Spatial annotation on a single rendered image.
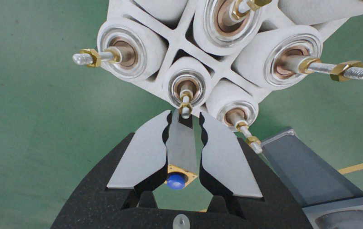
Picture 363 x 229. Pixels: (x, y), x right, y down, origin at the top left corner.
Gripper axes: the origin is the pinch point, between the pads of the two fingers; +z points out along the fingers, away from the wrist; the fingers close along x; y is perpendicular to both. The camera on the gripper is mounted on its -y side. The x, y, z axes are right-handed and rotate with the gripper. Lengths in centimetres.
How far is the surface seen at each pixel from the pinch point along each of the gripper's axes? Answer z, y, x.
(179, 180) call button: 1.9, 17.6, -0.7
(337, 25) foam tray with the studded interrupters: 16.8, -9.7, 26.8
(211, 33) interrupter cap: 9.4, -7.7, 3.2
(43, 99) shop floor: 35, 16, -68
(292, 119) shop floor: 35, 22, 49
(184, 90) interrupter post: 6.7, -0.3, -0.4
